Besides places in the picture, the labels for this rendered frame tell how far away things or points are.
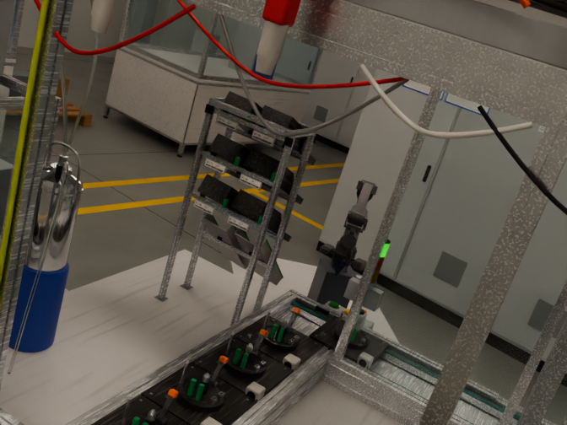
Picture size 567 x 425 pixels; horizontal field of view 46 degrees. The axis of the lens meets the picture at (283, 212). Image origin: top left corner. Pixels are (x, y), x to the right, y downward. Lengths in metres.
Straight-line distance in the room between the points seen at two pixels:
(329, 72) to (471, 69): 9.42
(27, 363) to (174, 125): 5.73
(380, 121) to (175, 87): 2.84
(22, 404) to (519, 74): 1.51
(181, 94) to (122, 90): 0.95
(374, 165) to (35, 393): 4.10
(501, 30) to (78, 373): 1.55
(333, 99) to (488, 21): 9.37
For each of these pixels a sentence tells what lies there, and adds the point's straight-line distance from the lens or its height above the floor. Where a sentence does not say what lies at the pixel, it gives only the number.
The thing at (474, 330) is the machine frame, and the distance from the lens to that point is 1.21.
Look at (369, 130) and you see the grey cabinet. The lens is 5.69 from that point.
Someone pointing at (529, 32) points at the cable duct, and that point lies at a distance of 1.17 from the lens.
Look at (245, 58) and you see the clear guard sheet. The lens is 7.97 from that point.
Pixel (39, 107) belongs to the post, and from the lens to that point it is 1.62.
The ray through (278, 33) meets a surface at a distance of 1.20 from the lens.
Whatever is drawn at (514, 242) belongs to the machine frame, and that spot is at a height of 1.82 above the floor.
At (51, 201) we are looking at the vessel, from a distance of 1.99.
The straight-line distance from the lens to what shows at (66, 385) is 2.10.
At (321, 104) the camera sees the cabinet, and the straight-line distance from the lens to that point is 10.62.
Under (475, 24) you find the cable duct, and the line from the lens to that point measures 1.18.
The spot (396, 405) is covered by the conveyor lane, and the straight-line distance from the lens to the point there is 2.39.
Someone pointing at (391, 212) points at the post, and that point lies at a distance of 2.20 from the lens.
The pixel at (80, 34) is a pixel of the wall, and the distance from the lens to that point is 12.35.
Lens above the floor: 2.09
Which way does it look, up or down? 18 degrees down
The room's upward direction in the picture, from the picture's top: 17 degrees clockwise
